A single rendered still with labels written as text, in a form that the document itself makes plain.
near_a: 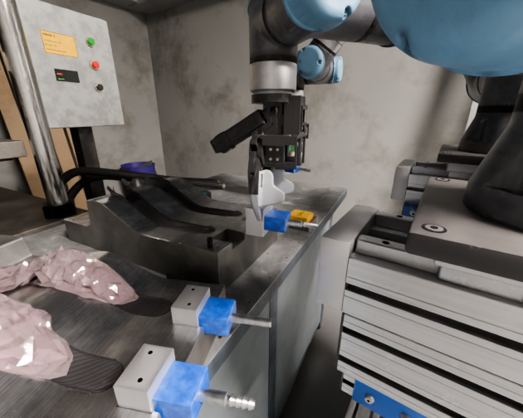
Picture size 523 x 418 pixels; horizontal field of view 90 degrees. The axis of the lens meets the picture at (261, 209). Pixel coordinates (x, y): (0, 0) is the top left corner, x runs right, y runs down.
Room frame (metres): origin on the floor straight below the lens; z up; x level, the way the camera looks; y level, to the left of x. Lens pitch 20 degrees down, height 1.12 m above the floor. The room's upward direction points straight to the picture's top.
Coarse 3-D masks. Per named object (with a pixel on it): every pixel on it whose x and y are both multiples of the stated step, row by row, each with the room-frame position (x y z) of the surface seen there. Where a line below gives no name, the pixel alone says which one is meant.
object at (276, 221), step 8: (248, 208) 0.45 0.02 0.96; (264, 208) 0.45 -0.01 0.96; (248, 216) 0.45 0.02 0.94; (264, 216) 0.45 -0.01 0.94; (272, 216) 0.44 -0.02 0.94; (280, 216) 0.44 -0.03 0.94; (288, 216) 0.45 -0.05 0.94; (248, 224) 0.45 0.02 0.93; (256, 224) 0.45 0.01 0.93; (264, 224) 0.45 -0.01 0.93; (272, 224) 0.44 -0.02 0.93; (280, 224) 0.44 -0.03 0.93; (288, 224) 0.45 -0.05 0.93; (296, 224) 0.44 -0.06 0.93; (304, 224) 0.44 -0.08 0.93; (312, 224) 0.43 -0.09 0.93; (248, 232) 0.45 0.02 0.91; (256, 232) 0.45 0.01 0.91; (264, 232) 0.45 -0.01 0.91
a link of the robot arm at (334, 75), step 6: (336, 60) 0.89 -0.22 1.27; (342, 60) 0.91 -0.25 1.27; (330, 66) 0.85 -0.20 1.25; (336, 66) 0.88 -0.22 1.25; (342, 66) 0.92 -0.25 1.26; (330, 72) 0.87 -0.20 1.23; (336, 72) 0.88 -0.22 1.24; (342, 72) 0.92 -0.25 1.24; (330, 78) 0.89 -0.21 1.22; (336, 78) 0.89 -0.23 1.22; (306, 84) 0.94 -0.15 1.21; (312, 84) 0.94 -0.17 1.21; (318, 84) 0.93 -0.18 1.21; (330, 84) 0.92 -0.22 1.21
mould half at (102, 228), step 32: (160, 192) 0.67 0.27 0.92; (192, 192) 0.73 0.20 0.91; (96, 224) 0.57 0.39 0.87; (128, 224) 0.52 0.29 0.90; (224, 224) 0.54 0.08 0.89; (128, 256) 0.53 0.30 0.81; (160, 256) 0.48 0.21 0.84; (192, 256) 0.44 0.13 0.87; (224, 256) 0.42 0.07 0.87; (256, 256) 0.53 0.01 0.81
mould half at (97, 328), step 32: (0, 256) 0.39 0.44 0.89; (32, 256) 0.43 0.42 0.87; (96, 256) 0.38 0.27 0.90; (32, 288) 0.30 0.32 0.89; (160, 288) 0.36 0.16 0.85; (224, 288) 0.36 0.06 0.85; (64, 320) 0.26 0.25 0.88; (96, 320) 0.27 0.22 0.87; (128, 320) 0.28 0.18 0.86; (160, 320) 0.29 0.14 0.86; (96, 352) 0.23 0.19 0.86; (128, 352) 0.23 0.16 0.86; (192, 352) 0.24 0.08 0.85; (0, 384) 0.18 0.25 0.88; (32, 384) 0.19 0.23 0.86; (0, 416) 0.16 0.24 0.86; (32, 416) 0.16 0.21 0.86; (64, 416) 0.16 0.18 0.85; (96, 416) 0.16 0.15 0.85; (128, 416) 0.16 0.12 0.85; (160, 416) 0.17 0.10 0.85
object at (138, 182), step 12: (132, 180) 0.68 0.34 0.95; (144, 180) 0.70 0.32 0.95; (156, 180) 0.74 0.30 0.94; (168, 180) 0.73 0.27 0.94; (132, 192) 0.63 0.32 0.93; (168, 192) 0.69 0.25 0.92; (180, 192) 0.70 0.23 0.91; (132, 204) 0.58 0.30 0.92; (144, 204) 0.61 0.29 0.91; (192, 204) 0.68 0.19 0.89; (156, 216) 0.58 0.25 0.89; (180, 228) 0.54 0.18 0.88; (192, 228) 0.53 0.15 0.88; (204, 228) 0.53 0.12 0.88
